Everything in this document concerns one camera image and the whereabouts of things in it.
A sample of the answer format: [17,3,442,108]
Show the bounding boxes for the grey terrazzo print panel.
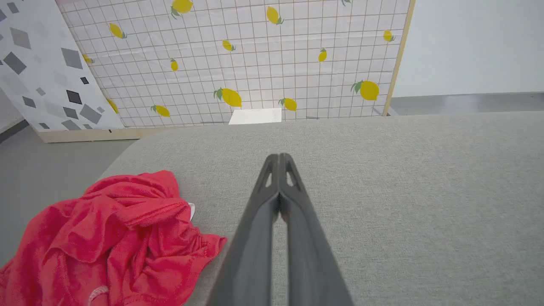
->
[0,0,125,132]

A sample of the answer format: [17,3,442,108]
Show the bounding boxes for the lemon print grid panel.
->
[37,0,416,143]

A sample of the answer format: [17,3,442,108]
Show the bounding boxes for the white box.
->
[229,108,282,125]

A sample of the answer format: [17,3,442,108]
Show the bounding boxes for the red garment with white trim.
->
[0,170,227,306]

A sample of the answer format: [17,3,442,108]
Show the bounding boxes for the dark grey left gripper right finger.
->
[279,153,354,306]

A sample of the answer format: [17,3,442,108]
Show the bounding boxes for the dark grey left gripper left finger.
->
[207,154,280,306]

